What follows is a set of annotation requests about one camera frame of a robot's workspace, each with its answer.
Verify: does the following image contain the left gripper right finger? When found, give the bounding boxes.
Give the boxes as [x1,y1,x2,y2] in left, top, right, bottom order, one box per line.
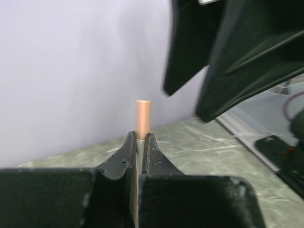
[137,133,266,228]

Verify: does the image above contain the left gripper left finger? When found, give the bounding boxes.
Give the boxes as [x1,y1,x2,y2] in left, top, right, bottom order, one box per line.
[0,132,136,228]

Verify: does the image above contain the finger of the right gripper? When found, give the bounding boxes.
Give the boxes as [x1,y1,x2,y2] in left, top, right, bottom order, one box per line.
[196,0,304,123]
[163,0,226,96]

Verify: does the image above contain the orange cap white marker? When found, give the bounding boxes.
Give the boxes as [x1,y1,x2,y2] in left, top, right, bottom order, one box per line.
[130,100,151,227]

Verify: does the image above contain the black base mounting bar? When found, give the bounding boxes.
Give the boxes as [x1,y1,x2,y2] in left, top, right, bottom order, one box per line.
[254,116,304,200]

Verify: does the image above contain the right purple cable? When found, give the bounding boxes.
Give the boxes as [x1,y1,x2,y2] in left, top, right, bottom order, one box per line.
[281,91,304,122]

